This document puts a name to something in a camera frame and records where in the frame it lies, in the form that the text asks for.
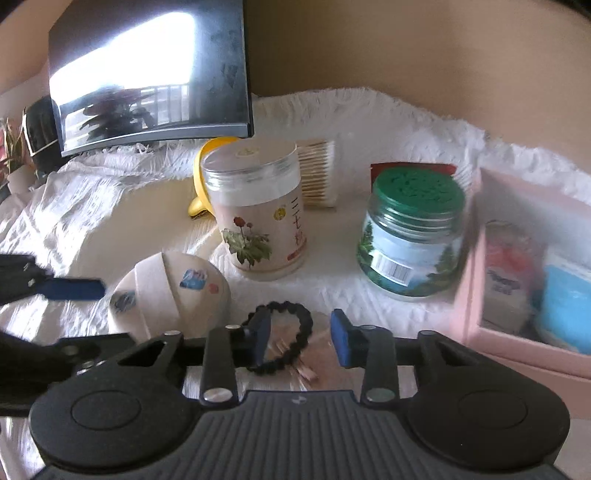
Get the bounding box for black bead bracelet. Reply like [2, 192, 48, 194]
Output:
[241, 300, 316, 375]

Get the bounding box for small wooden clips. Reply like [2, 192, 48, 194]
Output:
[271, 339, 318, 387]

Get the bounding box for yellow plastic funnel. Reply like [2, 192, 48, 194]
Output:
[187, 136, 238, 219]

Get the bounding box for red packet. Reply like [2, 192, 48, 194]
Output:
[370, 162, 457, 184]

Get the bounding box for cotton swab pack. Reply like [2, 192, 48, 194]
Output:
[297, 139, 338, 208]

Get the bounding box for white textured table cloth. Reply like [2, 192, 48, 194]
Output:
[0, 86, 591, 480]

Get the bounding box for green lid glass jar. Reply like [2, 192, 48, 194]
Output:
[356, 168, 466, 299]

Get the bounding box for potted plant with flowers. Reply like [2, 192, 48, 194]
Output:
[1, 117, 27, 182]

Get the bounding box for white red pouch in box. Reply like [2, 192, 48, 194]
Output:
[482, 220, 544, 334]

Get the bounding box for flower label plastic jar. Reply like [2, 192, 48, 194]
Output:
[200, 137, 308, 280]

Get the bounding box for black dark pot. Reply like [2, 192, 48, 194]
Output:
[22, 95, 63, 176]

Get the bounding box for blue packet in box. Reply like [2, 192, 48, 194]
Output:
[536, 263, 590, 355]

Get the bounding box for black computer monitor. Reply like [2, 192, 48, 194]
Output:
[48, 1, 253, 157]

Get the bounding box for pink cardboard box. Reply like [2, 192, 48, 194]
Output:
[450, 169, 590, 418]

